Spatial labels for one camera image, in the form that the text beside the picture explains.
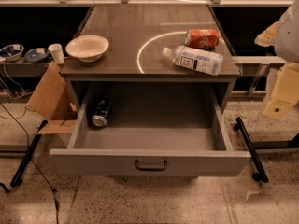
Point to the blue bowl with rim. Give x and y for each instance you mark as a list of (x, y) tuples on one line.
[(12, 53)]

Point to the orange soda can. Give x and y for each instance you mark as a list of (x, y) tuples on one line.
[(202, 38)]

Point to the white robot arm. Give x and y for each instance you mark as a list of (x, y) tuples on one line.
[(283, 35)]

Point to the dark blue bowl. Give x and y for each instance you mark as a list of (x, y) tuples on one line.
[(38, 55)]

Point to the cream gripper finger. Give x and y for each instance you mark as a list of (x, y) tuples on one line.
[(285, 92), (268, 36)]

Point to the brown cardboard box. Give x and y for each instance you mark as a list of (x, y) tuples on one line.
[(52, 101)]

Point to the black right floor bar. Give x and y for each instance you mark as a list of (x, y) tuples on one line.
[(259, 174)]

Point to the clear plastic water bottle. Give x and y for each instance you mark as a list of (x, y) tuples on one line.
[(195, 59)]

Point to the grey open drawer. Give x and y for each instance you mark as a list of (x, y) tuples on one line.
[(180, 123)]

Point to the black floor bar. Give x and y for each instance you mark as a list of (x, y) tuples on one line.
[(259, 174), (16, 180)]

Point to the black left floor bar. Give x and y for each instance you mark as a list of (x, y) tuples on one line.
[(16, 180)]

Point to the grey cabinet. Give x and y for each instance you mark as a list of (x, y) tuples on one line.
[(137, 34)]

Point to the white bowl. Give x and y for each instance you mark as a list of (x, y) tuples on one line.
[(87, 48)]

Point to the blue pepsi can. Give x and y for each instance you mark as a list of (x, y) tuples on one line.
[(102, 111)]

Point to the white paper cup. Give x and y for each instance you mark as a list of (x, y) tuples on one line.
[(56, 52)]

